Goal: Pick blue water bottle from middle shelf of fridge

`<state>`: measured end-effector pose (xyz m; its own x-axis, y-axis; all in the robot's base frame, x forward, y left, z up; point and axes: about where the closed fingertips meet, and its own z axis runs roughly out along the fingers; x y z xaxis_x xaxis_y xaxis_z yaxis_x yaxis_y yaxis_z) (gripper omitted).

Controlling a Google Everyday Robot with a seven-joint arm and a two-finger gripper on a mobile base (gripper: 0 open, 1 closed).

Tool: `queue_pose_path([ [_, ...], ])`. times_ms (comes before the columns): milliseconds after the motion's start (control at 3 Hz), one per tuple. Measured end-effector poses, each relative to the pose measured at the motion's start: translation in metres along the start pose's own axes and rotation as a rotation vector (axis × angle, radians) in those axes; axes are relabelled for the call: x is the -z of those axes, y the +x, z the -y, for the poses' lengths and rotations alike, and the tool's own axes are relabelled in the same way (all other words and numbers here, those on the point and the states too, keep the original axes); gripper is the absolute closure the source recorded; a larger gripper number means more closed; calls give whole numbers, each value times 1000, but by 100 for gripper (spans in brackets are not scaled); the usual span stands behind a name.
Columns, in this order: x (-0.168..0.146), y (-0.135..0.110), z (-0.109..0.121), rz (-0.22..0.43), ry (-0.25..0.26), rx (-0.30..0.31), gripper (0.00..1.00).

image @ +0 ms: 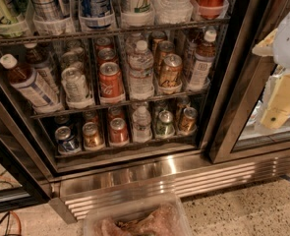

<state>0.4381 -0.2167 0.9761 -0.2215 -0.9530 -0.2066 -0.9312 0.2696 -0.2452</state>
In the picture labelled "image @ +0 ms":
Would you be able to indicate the red can bottom front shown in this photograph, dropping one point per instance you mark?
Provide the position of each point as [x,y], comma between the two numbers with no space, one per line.
[118,132]

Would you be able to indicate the green bottle top shelf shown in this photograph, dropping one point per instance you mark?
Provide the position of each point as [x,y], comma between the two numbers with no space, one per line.
[14,18]

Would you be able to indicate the silver can shelf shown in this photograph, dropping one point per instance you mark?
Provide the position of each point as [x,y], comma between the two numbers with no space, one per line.
[75,55]
[53,17]
[76,88]

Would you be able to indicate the fridge door left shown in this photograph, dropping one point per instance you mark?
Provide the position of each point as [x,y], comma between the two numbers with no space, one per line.
[23,177]

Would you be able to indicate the silver can middle shelf front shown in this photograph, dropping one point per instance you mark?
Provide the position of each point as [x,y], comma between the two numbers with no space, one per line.
[76,88]

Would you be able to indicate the fridge vent grille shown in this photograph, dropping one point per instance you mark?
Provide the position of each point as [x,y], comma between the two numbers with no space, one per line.
[184,175]

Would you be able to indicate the clear bottle top shelf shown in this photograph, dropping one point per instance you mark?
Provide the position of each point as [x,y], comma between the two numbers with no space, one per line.
[172,11]

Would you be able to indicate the red cola can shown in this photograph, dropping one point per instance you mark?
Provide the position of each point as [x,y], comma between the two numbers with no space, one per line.
[106,55]
[102,43]
[110,80]

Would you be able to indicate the clear water bottle shelf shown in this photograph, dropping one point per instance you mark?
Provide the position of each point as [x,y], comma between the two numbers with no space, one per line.
[141,125]
[141,72]

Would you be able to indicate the clear water bottle middle shelf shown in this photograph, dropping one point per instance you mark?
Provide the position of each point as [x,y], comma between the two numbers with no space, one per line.
[141,72]

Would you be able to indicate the blue can bottom shelf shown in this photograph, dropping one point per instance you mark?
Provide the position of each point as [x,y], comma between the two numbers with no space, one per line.
[67,141]

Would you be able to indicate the white orange bottle top shelf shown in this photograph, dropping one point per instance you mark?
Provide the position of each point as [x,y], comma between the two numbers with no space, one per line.
[136,13]

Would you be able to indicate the gold can bottom left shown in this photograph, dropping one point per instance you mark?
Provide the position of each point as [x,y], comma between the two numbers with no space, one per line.
[93,140]

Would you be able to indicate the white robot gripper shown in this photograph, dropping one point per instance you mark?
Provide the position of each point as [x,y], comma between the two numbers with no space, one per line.
[289,44]

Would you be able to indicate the gold can bottom right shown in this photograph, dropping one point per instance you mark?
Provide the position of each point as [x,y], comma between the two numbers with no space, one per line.
[187,121]

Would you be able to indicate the gold can middle front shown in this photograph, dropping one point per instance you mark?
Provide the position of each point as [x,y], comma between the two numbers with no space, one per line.
[169,78]

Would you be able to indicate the green can bottom shelf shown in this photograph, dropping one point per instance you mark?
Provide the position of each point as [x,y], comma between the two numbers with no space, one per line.
[164,127]

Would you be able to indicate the clear plastic container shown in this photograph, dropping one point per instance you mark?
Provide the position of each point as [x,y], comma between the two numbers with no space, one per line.
[161,215]

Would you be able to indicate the silver can top shelf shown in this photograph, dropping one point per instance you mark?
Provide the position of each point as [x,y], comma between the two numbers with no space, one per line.
[53,17]

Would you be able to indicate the red cola can front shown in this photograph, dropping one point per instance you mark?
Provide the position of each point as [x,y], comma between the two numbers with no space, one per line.
[110,80]

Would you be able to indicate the gold can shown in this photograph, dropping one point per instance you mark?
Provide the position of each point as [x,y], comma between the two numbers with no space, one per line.
[155,37]
[169,78]
[163,48]
[93,140]
[187,121]

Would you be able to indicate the silver can middle shelf rear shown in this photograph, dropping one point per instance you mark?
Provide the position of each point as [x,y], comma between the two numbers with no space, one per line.
[75,55]

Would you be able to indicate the red cola can rear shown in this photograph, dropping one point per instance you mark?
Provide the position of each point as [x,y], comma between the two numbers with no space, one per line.
[102,43]

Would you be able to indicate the gold can middle rear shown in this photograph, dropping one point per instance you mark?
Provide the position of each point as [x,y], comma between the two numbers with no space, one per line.
[155,37]

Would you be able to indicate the blue white can top shelf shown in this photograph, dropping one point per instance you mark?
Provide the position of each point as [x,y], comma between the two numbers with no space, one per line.
[96,14]

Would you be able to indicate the tea bottle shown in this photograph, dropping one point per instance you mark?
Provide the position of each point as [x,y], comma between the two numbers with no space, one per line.
[29,83]
[202,60]
[194,37]
[43,63]

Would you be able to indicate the clear water bottle bottom shelf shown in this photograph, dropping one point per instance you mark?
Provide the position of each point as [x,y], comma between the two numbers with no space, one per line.
[141,125]

